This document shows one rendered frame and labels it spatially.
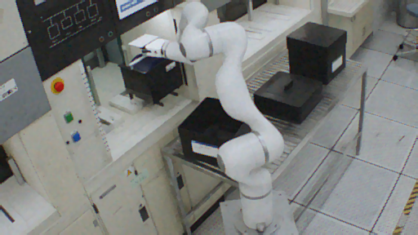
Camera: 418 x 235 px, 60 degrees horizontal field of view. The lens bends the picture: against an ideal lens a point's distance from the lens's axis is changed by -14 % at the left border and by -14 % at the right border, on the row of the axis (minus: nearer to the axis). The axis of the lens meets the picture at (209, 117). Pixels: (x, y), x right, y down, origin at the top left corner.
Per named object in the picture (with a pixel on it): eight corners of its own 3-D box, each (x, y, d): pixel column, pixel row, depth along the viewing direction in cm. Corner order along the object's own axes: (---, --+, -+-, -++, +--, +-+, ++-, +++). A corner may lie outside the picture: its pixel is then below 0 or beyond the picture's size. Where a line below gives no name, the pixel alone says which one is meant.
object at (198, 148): (182, 157, 199) (175, 128, 190) (211, 124, 218) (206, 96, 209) (234, 170, 186) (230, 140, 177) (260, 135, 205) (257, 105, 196)
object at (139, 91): (153, 113, 198) (139, 54, 180) (126, 103, 210) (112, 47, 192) (187, 89, 212) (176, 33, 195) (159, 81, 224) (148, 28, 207)
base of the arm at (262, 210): (286, 232, 153) (286, 200, 142) (237, 241, 152) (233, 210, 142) (276, 199, 168) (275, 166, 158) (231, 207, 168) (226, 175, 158)
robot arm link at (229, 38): (239, 170, 145) (278, 153, 149) (251, 174, 133) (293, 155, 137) (191, 34, 142) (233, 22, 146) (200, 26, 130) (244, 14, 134)
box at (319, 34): (326, 86, 233) (326, 47, 219) (287, 73, 251) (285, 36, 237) (347, 66, 249) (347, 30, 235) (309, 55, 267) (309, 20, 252)
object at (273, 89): (300, 125, 207) (300, 103, 200) (252, 109, 224) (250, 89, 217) (324, 96, 225) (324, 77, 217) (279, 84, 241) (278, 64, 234)
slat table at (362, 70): (266, 283, 215) (262, 193, 172) (187, 241, 249) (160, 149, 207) (360, 153, 292) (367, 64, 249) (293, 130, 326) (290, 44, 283)
